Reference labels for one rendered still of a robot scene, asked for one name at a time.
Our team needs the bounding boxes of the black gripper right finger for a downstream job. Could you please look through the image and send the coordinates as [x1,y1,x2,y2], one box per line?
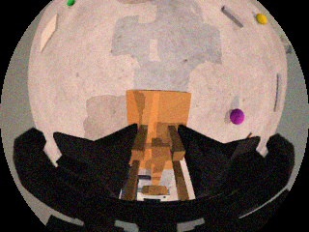
[178,125,260,198]

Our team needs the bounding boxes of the magenta ball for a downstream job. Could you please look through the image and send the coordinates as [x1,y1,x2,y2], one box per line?
[229,108,243,125]

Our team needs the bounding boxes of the yellow ball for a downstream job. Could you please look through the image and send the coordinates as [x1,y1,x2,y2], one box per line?
[256,13,267,24]

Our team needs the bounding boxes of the orange toy catapult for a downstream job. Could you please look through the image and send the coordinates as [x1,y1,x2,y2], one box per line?
[120,89,192,204]

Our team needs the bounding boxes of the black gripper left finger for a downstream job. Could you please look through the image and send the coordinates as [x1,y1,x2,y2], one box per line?
[53,124,138,198]

